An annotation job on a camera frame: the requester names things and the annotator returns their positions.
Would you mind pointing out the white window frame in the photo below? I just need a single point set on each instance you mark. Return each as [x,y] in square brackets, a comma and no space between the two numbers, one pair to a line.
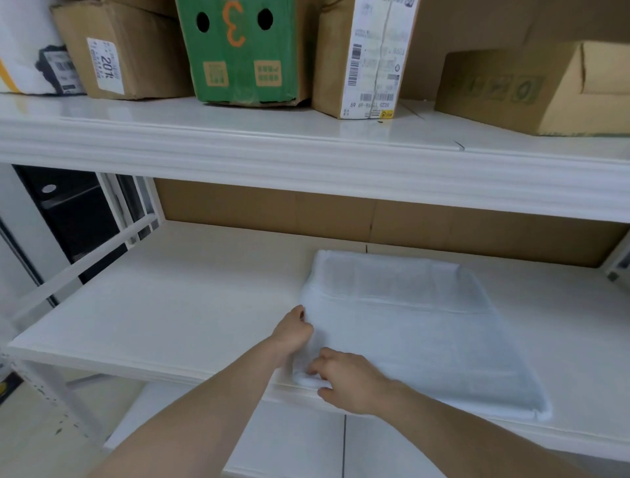
[133,202]

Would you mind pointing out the person's right forearm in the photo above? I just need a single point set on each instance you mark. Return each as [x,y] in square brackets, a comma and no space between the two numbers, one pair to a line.
[482,438]

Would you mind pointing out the brown cardboard back panel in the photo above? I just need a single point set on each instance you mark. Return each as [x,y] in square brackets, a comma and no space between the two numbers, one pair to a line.
[295,212]
[467,24]

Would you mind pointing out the green cardboard box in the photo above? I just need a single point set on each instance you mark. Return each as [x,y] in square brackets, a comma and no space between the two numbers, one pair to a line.
[246,69]

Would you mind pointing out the person's right hand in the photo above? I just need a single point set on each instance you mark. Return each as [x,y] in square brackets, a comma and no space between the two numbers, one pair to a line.
[352,381]

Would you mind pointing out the person's left hand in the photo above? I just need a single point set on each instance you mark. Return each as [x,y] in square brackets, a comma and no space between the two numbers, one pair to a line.
[290,332]

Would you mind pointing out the black drawer cabinet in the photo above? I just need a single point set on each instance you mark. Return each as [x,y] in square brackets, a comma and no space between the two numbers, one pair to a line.
[74,216]

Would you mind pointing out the brown box with white label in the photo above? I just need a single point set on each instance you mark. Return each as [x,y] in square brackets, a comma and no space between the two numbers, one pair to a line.
[142,54]

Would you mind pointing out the blue white absorbent pad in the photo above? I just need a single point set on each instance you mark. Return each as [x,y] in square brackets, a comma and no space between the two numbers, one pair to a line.
[418,335]

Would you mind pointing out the person's left forearm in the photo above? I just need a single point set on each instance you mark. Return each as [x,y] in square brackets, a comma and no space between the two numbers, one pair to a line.
[187,423]

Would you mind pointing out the small brown cardboard box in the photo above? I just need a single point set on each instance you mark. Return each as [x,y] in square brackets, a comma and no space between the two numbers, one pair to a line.
[492,93]

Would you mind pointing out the white metal shelving rack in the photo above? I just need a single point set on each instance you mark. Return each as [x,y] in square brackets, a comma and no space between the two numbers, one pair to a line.
[315,162]

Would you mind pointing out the large plain brown cardboard box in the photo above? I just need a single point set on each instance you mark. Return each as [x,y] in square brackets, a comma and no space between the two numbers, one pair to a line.
[152,6]

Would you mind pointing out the white foam package yellow tape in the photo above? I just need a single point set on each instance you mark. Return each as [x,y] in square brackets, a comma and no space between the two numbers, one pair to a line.
[24,49]

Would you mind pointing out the tall box with white labels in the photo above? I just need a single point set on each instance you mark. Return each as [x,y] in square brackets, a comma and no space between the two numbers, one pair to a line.
[364,64]

